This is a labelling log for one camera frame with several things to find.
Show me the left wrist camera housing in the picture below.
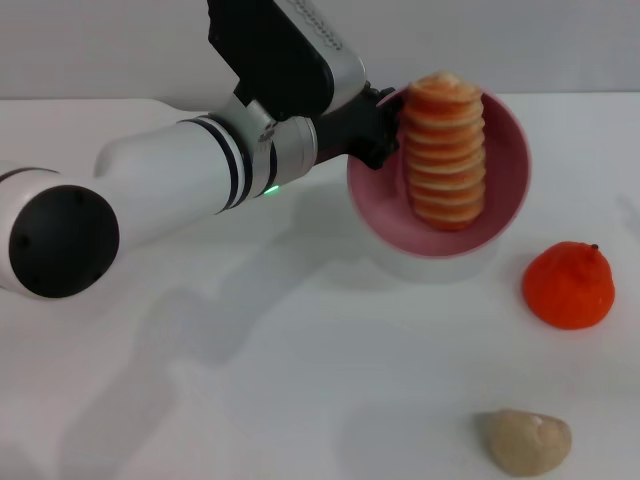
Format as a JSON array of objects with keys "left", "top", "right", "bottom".
[{"left": 205, "top": 0, "right": 369, "bottom": 122}]

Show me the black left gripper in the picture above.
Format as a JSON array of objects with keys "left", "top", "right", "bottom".
[{"left": 313, "top": 87, "right": 405, "bottom": 172}]

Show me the orange tangerine toy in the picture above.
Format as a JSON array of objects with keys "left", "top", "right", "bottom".
[{"left": 522, "top": 241, "right": 616, "bottom": 330}]

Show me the beige round bun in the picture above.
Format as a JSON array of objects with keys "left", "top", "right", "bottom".
[{"left": 474, "top": 408, "right": 573, "bottom": 476}]

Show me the long ridged orange bread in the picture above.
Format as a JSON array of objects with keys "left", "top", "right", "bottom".
[{"left": 401, "top": 71, "right": 487, "bottom": 232}]

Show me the pink plastic bowl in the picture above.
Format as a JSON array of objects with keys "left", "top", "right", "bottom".
[{"left": 346, "top": 84, "right": 531, "bottom": 260}]

